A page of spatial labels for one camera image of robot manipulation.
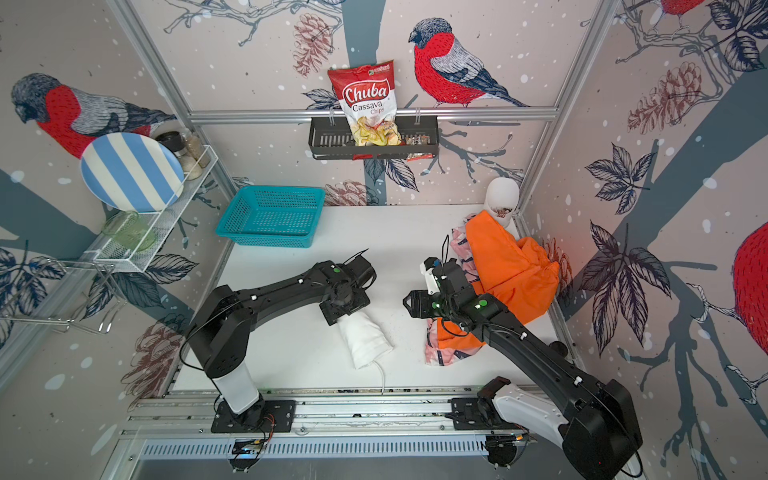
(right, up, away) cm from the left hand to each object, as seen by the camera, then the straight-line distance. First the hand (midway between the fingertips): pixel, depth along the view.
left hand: (361, 305), depth 87 cm
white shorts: (+2, -9, -6) cm, 11 cm away
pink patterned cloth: (+22, -13, -4) cm, 26 cm away
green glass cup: (-54, +23, -17) cm, 61 cm away
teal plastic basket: (-34, +28, +20) cm, 48 cm away
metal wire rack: (-60, +4, -19) cm, 63 cm away
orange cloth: (+48, +8, +3) cm, 49 cm away
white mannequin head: (+52, +34, +26) cm, 68 cm away
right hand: (+15, +4, -8) cm, 17 cm away
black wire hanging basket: (-11, +52, +8) cm, 54 cm away
